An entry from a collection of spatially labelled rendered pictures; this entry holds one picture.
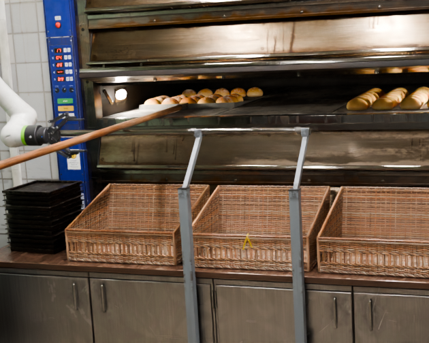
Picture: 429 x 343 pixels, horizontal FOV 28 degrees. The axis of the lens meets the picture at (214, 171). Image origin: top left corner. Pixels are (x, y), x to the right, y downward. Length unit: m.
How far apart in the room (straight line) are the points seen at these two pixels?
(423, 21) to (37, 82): 1.95
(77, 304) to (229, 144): 1.04
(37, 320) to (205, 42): 1.53
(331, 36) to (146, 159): 1.11
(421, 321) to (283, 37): 1.41
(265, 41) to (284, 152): 0.52
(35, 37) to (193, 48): 0.87
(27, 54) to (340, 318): 2.11
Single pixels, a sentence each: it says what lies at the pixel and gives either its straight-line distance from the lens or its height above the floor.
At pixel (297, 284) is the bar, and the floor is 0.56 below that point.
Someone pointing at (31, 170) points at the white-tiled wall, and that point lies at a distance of 4.61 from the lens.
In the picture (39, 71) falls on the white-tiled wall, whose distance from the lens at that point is 4.51.
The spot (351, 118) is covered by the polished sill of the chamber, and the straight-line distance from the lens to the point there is 3.93.
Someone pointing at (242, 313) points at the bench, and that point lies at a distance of 3.69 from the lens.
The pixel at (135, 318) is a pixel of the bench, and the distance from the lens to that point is 3.90.
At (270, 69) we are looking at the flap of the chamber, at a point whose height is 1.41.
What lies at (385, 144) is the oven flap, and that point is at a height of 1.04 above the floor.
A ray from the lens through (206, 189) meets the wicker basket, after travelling 4.11.
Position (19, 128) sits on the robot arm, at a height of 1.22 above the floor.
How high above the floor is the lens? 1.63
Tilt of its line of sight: 10 degrees down
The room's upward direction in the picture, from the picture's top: 3 degrees counter-clockwise
